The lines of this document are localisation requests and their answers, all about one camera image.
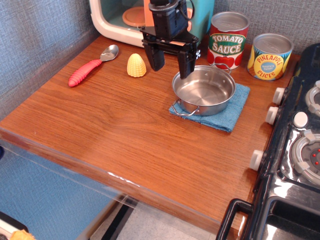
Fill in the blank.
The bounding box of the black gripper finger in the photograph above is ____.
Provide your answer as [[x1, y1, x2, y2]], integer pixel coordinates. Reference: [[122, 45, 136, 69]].
[[143, 41, 165, 71], [177, 49, 197, 79]]

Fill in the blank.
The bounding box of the black toy stove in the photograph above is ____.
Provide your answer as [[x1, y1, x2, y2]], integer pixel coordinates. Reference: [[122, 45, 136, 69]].
[[216, 43, 320, 240]]

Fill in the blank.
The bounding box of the stainless steel pot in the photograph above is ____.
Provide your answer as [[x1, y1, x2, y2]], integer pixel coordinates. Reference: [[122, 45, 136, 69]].
[[171, 63, 236, 117]]

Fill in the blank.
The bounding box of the blue folded cloth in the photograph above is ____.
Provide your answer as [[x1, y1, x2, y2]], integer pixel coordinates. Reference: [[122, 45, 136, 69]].
[[169, 83, 250, 133]]

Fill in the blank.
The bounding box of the yellow object bottom left corner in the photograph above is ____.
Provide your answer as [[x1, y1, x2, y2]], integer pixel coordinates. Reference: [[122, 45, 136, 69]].
[[10, 229, 35, 240]]

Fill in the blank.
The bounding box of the white stove knob upper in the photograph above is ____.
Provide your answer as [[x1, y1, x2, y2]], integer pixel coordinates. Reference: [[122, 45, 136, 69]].
[[272, 87, 286, 105]]

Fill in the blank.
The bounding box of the white stove knob lower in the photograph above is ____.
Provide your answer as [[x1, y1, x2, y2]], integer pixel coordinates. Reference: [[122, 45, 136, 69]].
[[249, 149, 264, 171]]

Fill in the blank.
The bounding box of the tomato sauce can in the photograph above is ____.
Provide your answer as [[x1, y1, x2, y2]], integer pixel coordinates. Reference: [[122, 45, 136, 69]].
[[207, 11, 250, 70]]

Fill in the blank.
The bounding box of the pineapple slices can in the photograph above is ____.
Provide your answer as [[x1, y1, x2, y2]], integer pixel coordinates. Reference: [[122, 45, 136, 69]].
[[247, 33, 294, 81]]

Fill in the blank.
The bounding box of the yellow plastic corn cob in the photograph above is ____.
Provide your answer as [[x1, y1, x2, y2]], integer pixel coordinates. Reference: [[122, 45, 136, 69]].
[[126, 53, 147, 78]]

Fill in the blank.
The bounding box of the white stove knob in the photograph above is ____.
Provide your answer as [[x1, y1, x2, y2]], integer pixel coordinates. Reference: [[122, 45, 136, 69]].
[[272, 87, 286, 105], [249, 149, 264, 171], [265, 106, 279, 125]]

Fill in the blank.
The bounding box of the white stove knob middle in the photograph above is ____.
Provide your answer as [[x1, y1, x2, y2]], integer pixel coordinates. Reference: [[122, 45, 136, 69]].
[[265, 106, 279, 125]]

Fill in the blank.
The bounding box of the teal toy microwave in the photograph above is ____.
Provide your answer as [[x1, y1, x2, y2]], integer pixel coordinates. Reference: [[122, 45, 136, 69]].
[[89, 0, 215, 47]]

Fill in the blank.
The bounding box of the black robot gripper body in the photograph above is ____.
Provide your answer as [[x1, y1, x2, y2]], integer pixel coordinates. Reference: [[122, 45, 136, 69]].
[[140, 0, 199, 54]]

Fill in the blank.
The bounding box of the orange microwave turntable plate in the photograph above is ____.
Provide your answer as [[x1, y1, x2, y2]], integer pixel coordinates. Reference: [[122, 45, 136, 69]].
[[122, 6, 146, 28]]

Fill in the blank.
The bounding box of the red handled metal spoon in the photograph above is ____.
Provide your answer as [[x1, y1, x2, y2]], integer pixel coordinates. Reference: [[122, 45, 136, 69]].
[[68, 44, 119, 87]]

